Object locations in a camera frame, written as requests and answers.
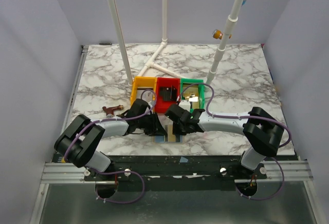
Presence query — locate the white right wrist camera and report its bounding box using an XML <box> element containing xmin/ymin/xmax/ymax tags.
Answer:
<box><xmin>178</xmin><ymin>100</ymin><xmax>191</xmax><ymax>111</ymax></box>

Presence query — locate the dark card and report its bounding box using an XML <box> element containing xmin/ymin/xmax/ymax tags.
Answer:
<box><xmin>159</xmin><ymin>85</ymin><xmax>178</xmax><ymax>102</ymax></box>

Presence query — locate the white PVC pipe frame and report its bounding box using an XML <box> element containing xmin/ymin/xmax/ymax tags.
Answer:
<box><xmin>137</xmin><ymin>0</ymin><xmax>191</xmax><ymax>80</ymax></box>

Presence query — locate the orange knob on pole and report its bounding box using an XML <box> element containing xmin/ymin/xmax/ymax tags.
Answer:
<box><xmin>212</xmin><ymin>29</ymin><xmax>224</xmax><ymax>40</ymax></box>

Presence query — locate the white left PVC pole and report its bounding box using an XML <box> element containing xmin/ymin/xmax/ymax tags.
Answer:
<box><xmin>107</xmin><ymin>0</ymin><xmax>133</xmax><ymax>85</ymax></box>

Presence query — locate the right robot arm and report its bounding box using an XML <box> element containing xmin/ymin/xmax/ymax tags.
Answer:
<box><xmin>165</xmin><ymin>104</ymin><xmax>284</xmax><ymax>171</ymax></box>

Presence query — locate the beige card holder wallet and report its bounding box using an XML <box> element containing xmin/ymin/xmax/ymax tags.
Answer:
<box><xmin>152</xmin><ymin>125</ymin><xmax>184</xmax><ymax>144</ymax></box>

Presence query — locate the yellow plastic bin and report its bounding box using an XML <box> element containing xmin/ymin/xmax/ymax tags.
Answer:
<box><xmin>130</xmin><ymin>77</ymin><xmax>157</xmax><ymax>105</ymax></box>

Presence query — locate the green plastic bin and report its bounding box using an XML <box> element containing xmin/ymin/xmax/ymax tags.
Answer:
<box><xmin>180</xmin><ymin>79</ymin><xmax>205</xmax><ymax>109</ymax></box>

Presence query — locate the red plastic bin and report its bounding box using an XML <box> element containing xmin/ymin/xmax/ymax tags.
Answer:
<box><xmin>155</xmin><ymin>78</ymin><xmax>180</xmax><ymax>114</ymax></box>

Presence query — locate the white striped card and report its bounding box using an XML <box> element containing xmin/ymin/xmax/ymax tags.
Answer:
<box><xmin>140</xmin><ymin>89</ymin><xmax>154</xmax><ymax>103</ymax></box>

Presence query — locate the black mounting rail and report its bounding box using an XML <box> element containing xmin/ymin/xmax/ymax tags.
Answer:
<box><xmin>84</xmin><ymin>156</ymin><xmax>267</xmax><ymax>192</ymax></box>

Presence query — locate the gold cards stack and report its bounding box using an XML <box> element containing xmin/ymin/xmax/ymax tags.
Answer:
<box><xmin>182</xmin><ymin>85</ymin><xmax>200</xmax><ymax>112</ymax></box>

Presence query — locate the brown small tool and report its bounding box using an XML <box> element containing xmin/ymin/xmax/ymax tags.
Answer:
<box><xmin>102</xmin><ymin>105</ymin><xmax>124</xmax><ymax>118</ymax></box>

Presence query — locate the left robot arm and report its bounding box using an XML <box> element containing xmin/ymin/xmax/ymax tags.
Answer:
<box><xmin>54</xmin><ymin>99</ymin><xmax>168</xmax><ymax>172</ymax></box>

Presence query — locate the white PVC jointed pole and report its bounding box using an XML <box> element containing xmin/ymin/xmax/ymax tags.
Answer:
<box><xmin>206</xmin><ymin>0</ymin><xmax>243</xmax><ymax>84</ymax></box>

